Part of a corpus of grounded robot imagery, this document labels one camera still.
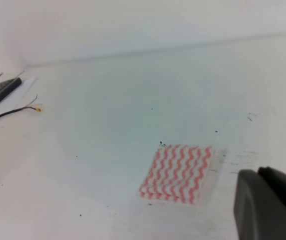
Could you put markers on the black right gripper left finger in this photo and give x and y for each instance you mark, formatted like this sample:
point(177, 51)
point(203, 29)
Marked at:
point(258, 212)

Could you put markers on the pink white wavy striped towel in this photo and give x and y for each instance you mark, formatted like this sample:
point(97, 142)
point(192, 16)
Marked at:
point(177, 173)

